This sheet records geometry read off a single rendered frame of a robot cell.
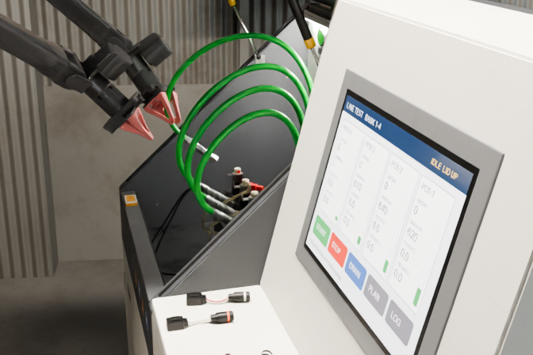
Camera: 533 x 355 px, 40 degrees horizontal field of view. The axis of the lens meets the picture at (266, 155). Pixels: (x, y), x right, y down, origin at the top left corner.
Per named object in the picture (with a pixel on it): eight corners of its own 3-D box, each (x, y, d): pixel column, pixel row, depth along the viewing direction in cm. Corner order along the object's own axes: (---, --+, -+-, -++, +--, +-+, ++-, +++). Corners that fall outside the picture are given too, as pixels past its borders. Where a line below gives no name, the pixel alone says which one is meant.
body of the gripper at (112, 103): (139, 102, 163) (114, 79, 161) (108, 133, 165) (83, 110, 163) (143, 96, 169) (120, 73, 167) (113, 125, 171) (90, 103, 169)
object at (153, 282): (123, 243, 209) (120, 191, 204) (138, 242, 210) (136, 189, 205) (151, 368, 153) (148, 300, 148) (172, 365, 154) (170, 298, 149)
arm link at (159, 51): (114, 46, 191) (104, 43, 183) (148, 17, 190) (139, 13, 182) (142, 82, 191) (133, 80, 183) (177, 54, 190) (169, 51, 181)
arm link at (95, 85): (77, 78, 167) (70, 85, 162) (97, 58, 165) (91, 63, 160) (100, 100, 169) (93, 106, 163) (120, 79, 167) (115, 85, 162)
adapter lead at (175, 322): (167, 332, 131) (167, 322, 131) (166, 326, 133) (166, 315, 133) (234, 323, 134) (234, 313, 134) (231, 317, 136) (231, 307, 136)
